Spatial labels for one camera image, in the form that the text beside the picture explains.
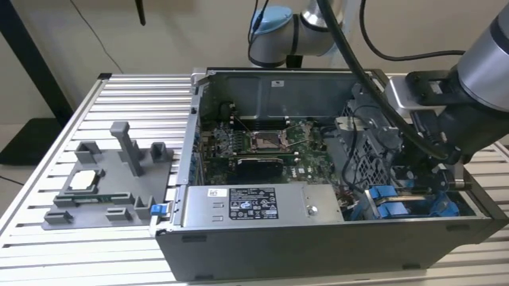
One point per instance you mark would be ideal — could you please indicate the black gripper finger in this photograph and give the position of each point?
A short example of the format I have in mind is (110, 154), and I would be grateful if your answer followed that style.
(436, 172)
(450, 180)

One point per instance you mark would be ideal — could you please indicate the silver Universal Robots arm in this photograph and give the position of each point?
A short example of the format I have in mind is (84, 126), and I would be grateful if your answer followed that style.
(484, 68)

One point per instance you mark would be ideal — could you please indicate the grey disk bay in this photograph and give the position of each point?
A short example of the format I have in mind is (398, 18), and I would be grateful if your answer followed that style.
(371, 210)

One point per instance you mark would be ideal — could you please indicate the black expansion slot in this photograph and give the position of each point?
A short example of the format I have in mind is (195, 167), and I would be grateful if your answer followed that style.
(269, 153)

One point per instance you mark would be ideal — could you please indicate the black RAM slot bank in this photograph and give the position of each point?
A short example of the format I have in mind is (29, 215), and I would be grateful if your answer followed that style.
(261, 122)

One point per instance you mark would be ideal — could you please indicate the blue plastic bay carrier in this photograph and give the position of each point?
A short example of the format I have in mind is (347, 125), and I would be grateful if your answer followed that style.
(392, 213)

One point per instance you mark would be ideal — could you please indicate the perforated grey drive cage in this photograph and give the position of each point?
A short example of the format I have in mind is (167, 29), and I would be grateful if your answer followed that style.
(367, 155)

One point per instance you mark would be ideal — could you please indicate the green motherboard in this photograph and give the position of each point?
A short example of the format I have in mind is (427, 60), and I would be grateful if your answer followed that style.
(305, 161)

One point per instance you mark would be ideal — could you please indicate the silver power supply unit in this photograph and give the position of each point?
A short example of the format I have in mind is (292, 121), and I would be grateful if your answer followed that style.
(289, 202)

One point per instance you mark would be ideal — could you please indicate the black open PC case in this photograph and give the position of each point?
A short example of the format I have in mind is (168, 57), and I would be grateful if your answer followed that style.
(301, 253)

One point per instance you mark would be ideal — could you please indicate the CPU socket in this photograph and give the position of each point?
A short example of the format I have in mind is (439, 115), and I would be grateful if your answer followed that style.
(265, 140)

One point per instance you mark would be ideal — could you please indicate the black graphics card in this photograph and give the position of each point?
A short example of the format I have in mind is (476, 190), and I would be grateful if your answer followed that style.
(260, 168)

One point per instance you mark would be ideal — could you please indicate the white sticker on case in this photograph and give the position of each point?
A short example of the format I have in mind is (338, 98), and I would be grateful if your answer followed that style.
(277, 83)

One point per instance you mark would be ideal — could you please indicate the thin locking lever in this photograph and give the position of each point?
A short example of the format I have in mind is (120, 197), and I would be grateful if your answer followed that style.
(241, 124)

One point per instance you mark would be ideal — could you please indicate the black rear case fan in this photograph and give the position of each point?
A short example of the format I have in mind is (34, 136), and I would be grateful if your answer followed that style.
(225, 109)

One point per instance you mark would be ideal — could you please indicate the blue case latch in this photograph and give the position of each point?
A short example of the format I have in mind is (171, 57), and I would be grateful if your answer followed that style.
(157, 209)

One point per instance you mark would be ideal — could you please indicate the grey parts rack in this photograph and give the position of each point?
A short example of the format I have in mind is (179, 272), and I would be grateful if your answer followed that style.
(114, 178)

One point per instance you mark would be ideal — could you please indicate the green RAM stick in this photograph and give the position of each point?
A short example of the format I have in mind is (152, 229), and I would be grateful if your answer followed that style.
(97, 199)

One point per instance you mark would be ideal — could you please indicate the silver CPU chip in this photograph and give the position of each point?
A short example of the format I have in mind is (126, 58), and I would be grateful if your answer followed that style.
(82, 179)

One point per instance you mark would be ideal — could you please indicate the black hanging antenna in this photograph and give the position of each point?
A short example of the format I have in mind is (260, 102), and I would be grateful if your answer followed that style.
(138, 12)

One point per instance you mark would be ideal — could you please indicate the black stand with foot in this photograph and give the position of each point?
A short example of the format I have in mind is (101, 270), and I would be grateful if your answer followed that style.
(30, 140)

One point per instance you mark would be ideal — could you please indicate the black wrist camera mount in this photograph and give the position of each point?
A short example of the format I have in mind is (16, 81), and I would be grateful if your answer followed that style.
(448, 92)

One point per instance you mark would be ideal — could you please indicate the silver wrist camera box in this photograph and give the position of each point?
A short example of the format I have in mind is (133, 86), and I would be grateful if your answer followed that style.
(400, 95)

